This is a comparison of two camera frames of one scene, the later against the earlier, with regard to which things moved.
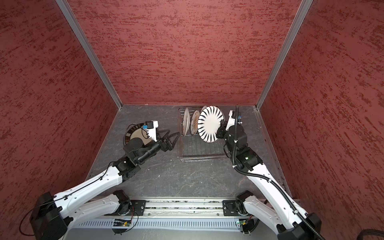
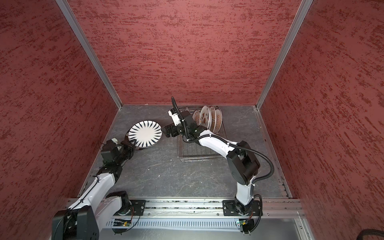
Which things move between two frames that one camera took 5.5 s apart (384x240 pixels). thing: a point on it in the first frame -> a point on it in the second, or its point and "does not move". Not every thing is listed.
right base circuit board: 242,222 does not move
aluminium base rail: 193,214 does not move
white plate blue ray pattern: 209,122 -> 147,134
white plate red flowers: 194,122 does not move
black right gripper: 221,129 -> 168,133
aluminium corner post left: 87,48 does not move
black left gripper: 168,146 -> 130,146
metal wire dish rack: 194,148 does not move
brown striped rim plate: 136,130 does not move
